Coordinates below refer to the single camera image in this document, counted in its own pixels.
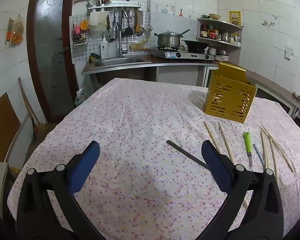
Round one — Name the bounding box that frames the brown framed glass door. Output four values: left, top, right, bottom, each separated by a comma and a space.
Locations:
26, 0, 78, 123

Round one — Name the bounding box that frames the stack of white dishes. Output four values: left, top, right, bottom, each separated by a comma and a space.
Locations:
207, 45, 229, 62

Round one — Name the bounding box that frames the black stick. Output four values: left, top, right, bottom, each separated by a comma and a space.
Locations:
166, 140, 211, 171

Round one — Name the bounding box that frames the corner wall shelf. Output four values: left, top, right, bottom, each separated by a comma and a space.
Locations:
196, 17, 243, 63

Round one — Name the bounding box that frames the white wall switch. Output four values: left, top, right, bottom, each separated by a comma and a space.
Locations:
284, 46, 294, 61

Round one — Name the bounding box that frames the brown wooden board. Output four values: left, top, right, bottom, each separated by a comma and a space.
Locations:
0, 92, 21, 163

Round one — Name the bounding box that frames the steel faucet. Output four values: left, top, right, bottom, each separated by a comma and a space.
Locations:
113, 23, 128, 58

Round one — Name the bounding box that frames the black hanging spatula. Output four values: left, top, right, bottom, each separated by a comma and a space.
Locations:
124, 9, 134, 36

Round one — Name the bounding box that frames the brown kitchen counter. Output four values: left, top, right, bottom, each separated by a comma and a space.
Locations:
81, 55, 300, 113

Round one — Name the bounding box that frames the grey wall pipe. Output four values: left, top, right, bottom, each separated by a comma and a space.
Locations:
147, 0, 153, 28

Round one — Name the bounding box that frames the green-handled peeler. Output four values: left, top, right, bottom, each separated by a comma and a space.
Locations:
242, 131, 254, 170

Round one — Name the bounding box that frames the yellow slotted utensil holder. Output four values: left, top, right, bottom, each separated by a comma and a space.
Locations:
204, 62, 258, 124

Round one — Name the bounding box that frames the white soap bottle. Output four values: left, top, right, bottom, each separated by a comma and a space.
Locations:
100, 35, 109, 59

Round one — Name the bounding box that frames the white hanging cloth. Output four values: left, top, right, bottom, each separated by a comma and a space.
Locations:
88, 12, 108, 32

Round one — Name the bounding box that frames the grey-blue chopstick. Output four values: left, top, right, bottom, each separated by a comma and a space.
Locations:
252, 143, 265, 168

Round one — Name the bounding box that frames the wooden chopstick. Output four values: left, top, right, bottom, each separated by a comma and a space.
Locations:
217, 121, 250, 210
204, 121, 222, 153
261, 126, 295, 173
267, 134, 280, 183
260, 129, 268, 170

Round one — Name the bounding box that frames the steel wall utensil rack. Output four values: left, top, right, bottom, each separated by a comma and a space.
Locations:
87, 2, 142, 13

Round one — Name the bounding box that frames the steel cooking pot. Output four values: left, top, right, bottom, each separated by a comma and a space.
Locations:
154, 29, 191, 49

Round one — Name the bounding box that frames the black wok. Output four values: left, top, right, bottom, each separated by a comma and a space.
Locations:
181, 39, 211, 51

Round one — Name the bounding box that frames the floral pink tablecloth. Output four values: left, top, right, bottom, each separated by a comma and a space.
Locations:
7, 77, 300, 240

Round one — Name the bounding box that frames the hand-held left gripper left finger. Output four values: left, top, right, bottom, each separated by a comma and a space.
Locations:
16, 140, 105, 240

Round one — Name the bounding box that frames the wooden hanging ladle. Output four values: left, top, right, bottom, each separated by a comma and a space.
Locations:
134, 9, 145, 36

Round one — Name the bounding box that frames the steel sink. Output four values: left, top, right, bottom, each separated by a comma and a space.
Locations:
94, 56, 147, 68

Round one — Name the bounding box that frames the steel gas stove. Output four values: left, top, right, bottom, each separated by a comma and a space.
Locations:
149, 46, 215, 61

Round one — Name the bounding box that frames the orange hanging bag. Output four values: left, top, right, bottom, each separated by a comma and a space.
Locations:
6, 16, 25, 47

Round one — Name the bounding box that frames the row of sauce bottles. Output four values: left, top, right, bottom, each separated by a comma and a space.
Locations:
200, 24, 220, 40

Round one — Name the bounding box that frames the yellow wall poster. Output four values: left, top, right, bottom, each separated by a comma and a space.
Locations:
228, 10, 241, 26

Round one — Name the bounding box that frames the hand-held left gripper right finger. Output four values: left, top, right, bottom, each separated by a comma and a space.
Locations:
201, 140, 284, 240

